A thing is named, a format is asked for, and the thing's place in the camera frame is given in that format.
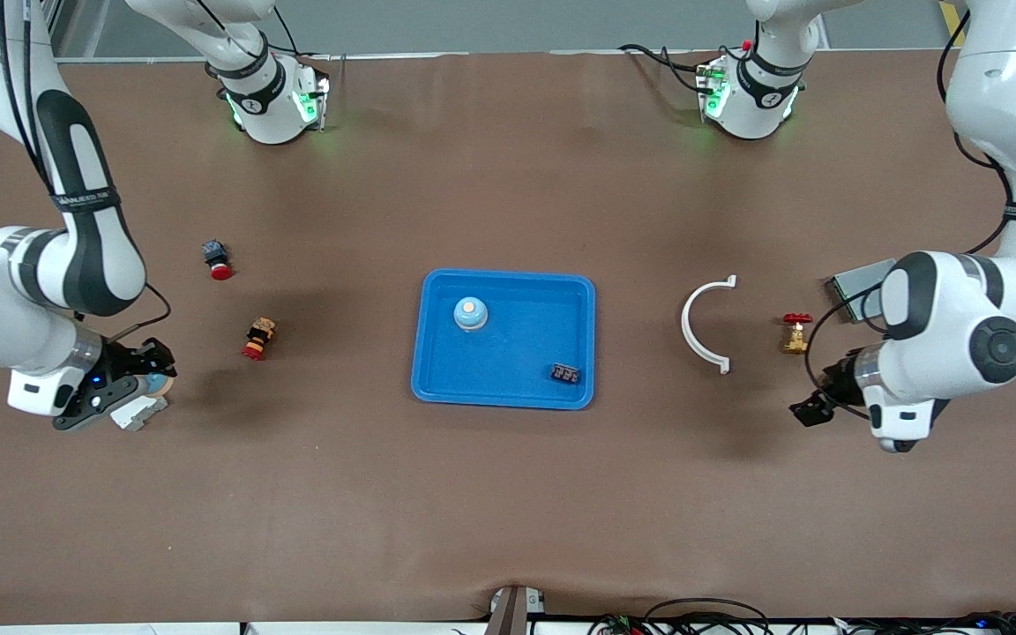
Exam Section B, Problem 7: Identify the white circuit breaker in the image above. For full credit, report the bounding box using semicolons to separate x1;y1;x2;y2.
111;394;168;432

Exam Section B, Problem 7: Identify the red yellow emergency stop button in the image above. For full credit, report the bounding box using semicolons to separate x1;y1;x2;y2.
242;317;280;362

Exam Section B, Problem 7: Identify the grey metal box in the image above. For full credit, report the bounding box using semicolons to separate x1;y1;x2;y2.
825;258;897;301

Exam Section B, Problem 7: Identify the red button blue-black body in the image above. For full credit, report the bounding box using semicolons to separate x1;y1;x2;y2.
202;240;235;281

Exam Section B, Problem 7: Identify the white curved pipe clamp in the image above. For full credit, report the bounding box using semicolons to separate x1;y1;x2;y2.
680;274;737;375

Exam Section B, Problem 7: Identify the blue plastic tray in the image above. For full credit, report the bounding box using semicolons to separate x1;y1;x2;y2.
410;268;597;411

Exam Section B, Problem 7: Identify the brown table cover sheet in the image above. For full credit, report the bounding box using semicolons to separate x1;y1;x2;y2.
0;49;1016;627

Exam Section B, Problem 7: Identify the brass valve red handle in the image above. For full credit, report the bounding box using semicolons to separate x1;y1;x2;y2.
781;312;814;355

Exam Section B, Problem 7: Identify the black looped cable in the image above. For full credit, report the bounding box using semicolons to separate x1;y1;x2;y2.
645;597;773;635

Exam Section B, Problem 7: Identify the black cable bundle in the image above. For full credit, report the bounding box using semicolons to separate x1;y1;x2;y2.
839;610;1016;635

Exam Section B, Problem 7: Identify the black base power cable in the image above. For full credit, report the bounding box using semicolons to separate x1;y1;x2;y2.
265;4;302;56
618;42;712;93

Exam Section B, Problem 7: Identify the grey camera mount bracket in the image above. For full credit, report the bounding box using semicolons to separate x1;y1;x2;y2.
483;584;547;635

